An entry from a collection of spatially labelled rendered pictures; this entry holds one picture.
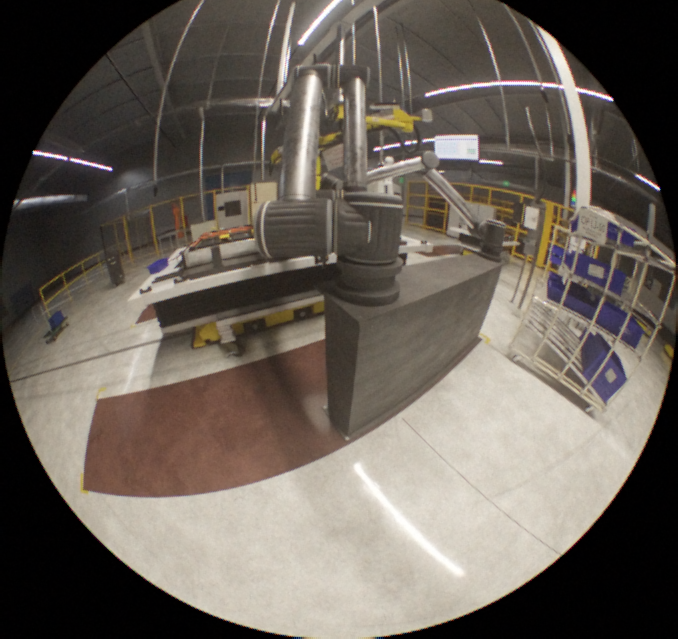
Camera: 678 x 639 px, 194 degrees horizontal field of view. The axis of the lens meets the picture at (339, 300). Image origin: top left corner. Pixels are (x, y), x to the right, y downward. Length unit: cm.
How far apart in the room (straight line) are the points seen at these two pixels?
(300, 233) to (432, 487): 139
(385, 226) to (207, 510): 160
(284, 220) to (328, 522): 134
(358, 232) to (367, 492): 123
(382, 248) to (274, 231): 33
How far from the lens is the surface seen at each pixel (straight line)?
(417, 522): 130
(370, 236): 60
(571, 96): 498
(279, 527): 126
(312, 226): 59
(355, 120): 96
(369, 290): 65
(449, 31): 1173
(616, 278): 226
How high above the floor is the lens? 123
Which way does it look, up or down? 28 degrees down
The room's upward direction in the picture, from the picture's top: 1 degrees clockwise
